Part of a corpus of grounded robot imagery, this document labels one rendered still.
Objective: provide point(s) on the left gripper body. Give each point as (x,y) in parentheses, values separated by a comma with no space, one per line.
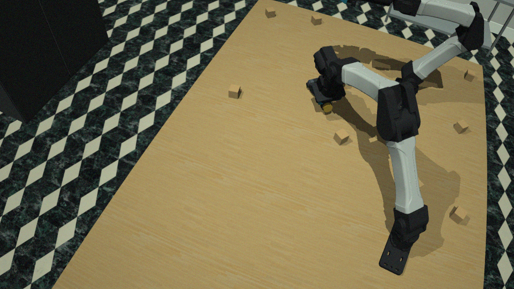
(325,95)

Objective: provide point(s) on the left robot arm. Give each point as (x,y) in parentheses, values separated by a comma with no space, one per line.
(398,128)

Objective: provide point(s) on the dark grey hose nozzle with red front ring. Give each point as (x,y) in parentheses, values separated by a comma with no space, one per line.
(327,107)

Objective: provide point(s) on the small tan cube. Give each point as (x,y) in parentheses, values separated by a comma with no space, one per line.
(234,91)
(270,12)
(341,136)
(469,75)
(461,126)
(316,19)
(458,214)

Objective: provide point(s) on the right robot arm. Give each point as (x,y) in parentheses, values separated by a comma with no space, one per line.
(469,34)

